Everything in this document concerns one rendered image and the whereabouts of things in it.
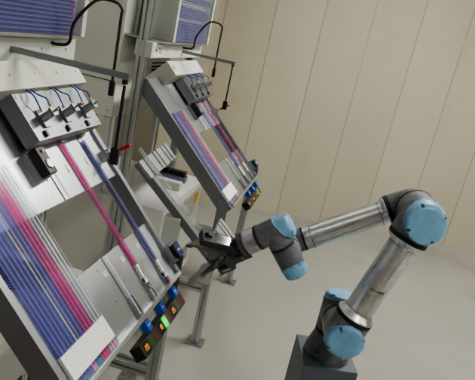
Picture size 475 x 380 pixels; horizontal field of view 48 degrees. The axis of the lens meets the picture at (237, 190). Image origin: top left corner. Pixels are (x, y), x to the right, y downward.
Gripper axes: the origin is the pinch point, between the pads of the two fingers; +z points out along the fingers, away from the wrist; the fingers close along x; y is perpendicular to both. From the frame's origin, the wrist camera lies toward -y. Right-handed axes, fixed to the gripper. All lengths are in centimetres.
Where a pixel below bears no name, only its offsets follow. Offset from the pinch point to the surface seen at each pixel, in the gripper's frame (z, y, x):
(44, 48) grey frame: 6, -63, 41
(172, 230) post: 13.6, 13.3, 30.0
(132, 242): 10.1, -12.9, 4.9
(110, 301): 9.8, -20.4, -20.3
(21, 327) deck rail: 10, -46, -40
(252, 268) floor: 49, 160, 117
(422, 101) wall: -105, 218, 262
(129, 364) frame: 43, 30, -7
